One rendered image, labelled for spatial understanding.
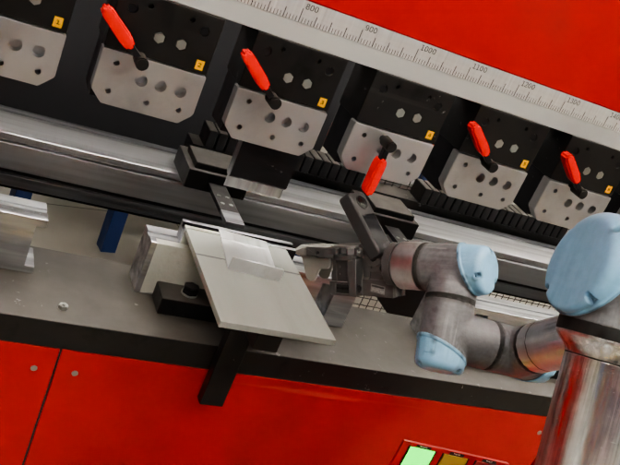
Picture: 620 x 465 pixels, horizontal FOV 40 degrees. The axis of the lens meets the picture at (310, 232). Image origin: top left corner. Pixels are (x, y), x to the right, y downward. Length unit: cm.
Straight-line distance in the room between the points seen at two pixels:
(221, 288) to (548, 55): 65
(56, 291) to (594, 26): 95
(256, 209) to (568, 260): 87
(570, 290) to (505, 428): 82
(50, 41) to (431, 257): 62
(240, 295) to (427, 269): 28
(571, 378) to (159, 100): 68
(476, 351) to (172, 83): 58
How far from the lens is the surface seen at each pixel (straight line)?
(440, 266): 127
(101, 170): 159
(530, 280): 206
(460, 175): 147
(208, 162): 158
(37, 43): 121
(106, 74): 123
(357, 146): 136
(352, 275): 136
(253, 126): 130
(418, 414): 159
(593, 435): 93
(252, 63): 122
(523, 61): 144
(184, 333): 135
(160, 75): 124
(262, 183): 138
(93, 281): 140
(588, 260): 92
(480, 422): 167
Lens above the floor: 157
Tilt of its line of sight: 21 degrees down
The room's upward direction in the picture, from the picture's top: 24 degrees clockwise
